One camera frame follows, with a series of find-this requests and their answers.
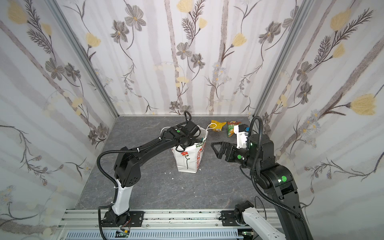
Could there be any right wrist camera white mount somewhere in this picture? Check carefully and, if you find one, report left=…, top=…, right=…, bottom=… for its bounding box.
left=234, top=124, right=249, bottom=149

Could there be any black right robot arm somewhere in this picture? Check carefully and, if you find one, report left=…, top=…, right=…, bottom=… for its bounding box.
left=211, top=134, right=313, bottom=240

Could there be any white paper bag red flower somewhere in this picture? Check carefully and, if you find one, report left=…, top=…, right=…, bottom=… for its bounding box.
left=171, top=123, right=217, bottom=174

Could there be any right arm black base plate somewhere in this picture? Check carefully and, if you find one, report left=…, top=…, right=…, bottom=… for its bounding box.
left=218, top=209, right=249, bottom=227

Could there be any left corner aluminium post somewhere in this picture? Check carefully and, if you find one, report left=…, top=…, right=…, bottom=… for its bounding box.
left=45, top=0, right=120, bottom=118

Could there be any green snack packet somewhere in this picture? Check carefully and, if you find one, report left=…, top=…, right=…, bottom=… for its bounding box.
left=227, top=121, right=241, bottom=138

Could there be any white slotted cable duct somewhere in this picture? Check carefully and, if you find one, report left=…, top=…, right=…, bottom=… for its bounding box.
left=65, top=229, right=244, bottom=240

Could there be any corner aluminium post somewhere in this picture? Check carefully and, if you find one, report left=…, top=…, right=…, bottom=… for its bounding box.
left=45, top=0, right=120, bottom=118
left=253, top=0, right=315, bottom=117

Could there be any yellow snack packet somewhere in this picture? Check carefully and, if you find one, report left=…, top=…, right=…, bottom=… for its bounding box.
left=208, top=120, right=227, bottom=133

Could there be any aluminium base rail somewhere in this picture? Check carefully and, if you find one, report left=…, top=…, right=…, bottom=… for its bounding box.
left=53, top=208, right=284, bottom=240

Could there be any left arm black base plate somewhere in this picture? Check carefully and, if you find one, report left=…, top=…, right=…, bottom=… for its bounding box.
left=101, top=210, right=145, bottom=227

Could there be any small green circuit board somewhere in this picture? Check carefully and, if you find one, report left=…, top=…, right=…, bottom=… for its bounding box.
left=115, top=230, right=130, bottom=238

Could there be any right corner aluminium post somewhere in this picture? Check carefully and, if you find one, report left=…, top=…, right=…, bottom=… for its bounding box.
left=253, top=0, right=315, bottom=117

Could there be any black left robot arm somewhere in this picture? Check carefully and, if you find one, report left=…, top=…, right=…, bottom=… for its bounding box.
left=97, top=121, right=203, bottom=227

